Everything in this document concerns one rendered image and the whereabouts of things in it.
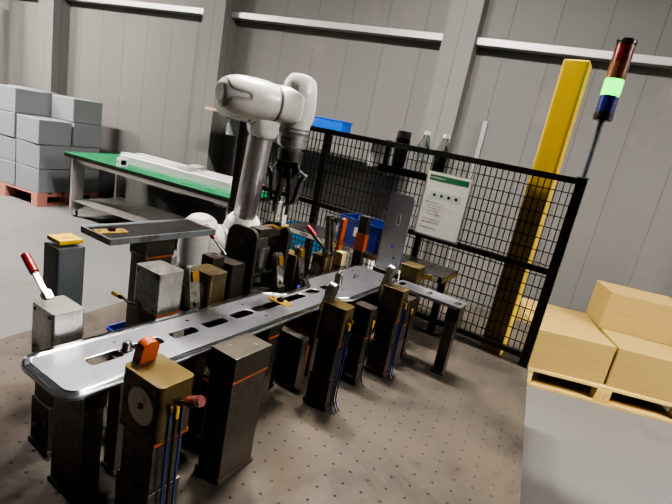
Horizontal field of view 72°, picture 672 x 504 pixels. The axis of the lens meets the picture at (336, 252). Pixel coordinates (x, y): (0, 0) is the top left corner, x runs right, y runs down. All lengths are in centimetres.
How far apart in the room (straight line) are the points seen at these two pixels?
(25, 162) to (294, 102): 565
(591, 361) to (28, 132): 628
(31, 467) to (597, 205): 452
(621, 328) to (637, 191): 128
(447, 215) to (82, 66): 640
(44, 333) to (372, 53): 456
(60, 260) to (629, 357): 361
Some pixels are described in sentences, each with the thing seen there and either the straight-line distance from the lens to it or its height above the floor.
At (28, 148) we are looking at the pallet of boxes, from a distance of 675.
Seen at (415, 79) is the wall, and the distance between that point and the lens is 509.
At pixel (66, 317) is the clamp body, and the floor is 105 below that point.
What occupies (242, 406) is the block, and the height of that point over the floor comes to 89.
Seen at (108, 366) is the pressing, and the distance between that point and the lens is 107.
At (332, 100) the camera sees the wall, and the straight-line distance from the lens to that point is 536.
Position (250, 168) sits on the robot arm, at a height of 133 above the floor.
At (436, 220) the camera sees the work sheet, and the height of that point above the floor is 123.
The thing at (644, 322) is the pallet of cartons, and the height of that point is 58.
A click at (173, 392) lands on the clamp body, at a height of 104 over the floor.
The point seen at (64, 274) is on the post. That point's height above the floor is 107.
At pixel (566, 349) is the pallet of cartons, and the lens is 385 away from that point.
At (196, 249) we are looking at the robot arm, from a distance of 207.
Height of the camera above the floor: 154
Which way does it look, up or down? 14 degrees down
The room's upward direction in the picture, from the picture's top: 11 degrees clockwise
